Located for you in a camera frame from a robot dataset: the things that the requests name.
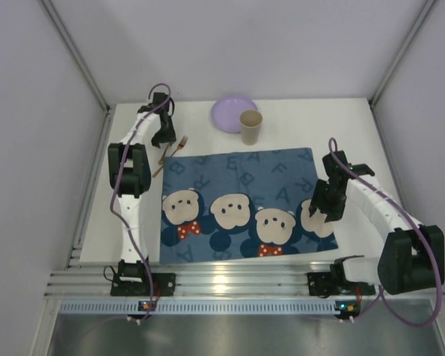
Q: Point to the blue cartoon placemat cloth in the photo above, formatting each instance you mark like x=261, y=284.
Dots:
x=241, y=205

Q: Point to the perforated grey cable duct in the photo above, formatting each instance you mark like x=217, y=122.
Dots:
x=184, y=307

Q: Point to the gold spoon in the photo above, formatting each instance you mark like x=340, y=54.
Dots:
x=161, y=160

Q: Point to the copper fork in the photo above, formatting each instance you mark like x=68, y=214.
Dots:
x=179, y=147

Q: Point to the purple plastic plate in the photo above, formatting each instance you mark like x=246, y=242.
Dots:
x=225, y=112

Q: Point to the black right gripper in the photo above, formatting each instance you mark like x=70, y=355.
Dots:
x=328, y=200

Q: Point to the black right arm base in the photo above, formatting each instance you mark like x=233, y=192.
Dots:
x=323, y=284

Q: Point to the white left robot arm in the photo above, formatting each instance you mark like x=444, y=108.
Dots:
x=130, y=177

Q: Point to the beige paper cup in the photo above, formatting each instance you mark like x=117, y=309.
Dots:
x=250, y=125

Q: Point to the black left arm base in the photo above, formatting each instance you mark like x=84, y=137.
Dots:
x=132, y=280

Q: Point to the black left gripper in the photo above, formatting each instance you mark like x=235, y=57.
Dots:
x=165, y=131

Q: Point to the aluminium mounting rail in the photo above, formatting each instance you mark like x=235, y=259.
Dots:
x=213, y=280

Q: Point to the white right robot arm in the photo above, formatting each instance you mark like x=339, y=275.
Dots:
x=412, y=257

